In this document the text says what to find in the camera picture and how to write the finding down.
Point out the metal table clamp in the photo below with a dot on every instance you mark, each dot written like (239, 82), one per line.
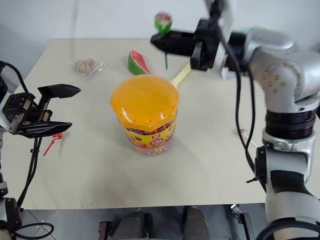
(241, 217)

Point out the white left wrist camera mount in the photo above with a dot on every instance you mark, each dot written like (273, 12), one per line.
(3, 122)

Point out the clear plastic lollipop jar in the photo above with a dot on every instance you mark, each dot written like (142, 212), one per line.
(152, 142)

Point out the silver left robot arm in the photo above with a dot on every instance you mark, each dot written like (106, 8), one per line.
(10, 215)

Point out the orange jar lid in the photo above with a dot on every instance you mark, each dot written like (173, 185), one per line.
(145, 100)

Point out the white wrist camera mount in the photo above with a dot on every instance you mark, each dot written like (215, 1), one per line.
(227, 17)
(3, 122)

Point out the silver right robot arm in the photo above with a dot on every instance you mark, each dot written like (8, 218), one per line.
(282, 82)

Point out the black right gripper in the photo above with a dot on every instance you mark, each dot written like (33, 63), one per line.
(207, 42)

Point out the watermelon slice lollipop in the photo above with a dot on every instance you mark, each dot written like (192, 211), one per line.
(136, 63)

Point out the dark rounded shape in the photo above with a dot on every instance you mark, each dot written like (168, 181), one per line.
(135, 227)
(196, 222)

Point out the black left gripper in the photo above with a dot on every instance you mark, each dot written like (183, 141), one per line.
(26, 110)

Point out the round green pink lollipop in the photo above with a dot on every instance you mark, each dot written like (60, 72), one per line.
(163, 22)

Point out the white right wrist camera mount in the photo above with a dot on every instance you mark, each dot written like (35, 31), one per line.
(227, 17)

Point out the clear wrapped white-stick lollipop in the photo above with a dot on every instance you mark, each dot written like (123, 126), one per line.
(243, 135)

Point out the rusty metal frame piece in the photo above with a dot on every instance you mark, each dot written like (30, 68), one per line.
(106, 231)

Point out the clear bag beige candies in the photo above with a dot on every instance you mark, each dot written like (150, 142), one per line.
(87, 67)

